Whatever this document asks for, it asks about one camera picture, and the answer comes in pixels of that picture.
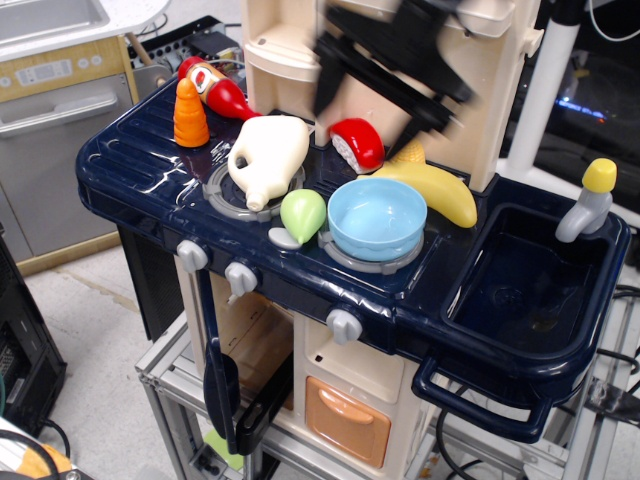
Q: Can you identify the wooden grey toy dishwasher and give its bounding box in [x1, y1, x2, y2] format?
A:
[1, 1, 168, 265]

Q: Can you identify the yellow toy banana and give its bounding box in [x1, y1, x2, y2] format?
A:
[360, 161, 478, 228]

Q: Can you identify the green toy pear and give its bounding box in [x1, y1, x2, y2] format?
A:
[280, 189, 327, 244]

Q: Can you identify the light blue toy bowl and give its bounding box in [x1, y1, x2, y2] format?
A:
[327, 178, 428, 262]

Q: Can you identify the red toy sushi piece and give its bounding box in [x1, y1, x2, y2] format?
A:
[329, 118, 386, 174]

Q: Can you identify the grey right stove burner ring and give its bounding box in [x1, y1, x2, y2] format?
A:
[317, 230, 426, 276]

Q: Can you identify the red toy ketchup bottle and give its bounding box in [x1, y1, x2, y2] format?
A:
[178, 56, 260, 121]

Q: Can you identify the grey toy faucet yellow cap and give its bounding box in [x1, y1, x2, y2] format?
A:
[555, 158, 618, 243]

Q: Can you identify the cream toy kitchen upper cabinet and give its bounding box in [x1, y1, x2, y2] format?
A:
[241, 1, 542, 192]

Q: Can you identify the yellow toy corn cob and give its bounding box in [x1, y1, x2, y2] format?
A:
[388, 139, 426, 165]

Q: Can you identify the orange toy carrot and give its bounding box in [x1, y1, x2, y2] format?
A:
[173, 78, 210, 148]

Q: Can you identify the black toy oven door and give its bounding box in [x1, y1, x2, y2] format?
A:
[236, 353, 294, 456]

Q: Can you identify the grey left stove knob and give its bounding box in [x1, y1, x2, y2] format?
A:
[176, 240, 209, 273]

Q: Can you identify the black computer case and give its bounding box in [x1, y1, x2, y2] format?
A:
[1, 245, 67, 436]

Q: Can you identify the cream toy milk jug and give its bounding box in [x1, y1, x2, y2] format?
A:
[227, 115, 309, 212]

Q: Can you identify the cream toy kitchen lower body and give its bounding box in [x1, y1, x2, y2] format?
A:
[174, 257, 441, 471]

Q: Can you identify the navy hanging toy spoon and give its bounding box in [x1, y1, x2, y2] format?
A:
[196, 269, 239, 454]

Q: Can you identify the grey middle stove knob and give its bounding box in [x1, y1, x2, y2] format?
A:
[224, 262, 258, 297]

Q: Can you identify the grey left stove burner ring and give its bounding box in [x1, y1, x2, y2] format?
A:
[201, 159, 306, 224]

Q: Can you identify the orange toy drawer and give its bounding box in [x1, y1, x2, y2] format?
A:
[305, 377, 392, 468]

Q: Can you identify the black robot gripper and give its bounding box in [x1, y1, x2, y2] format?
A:
[313, 1, 473, 160]

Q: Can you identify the navy toy kitchen countertop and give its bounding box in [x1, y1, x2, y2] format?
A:
[76, 83, 631, 443]

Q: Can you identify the grey stove knob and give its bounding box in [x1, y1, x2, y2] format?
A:
[326, 309, 363, 345]
[176, 240, 209, 273]
[224, 262, 258, 297]

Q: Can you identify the grey right stove knob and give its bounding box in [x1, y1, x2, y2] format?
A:
[326, 309, 363, 345]

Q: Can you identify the grey stove burner ring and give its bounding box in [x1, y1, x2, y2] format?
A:
[317, 230, 426, 276]
[201, 159, 306, 224]

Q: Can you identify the aluminium frame cart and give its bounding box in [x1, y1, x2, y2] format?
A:
[137, 285, 639, 479]

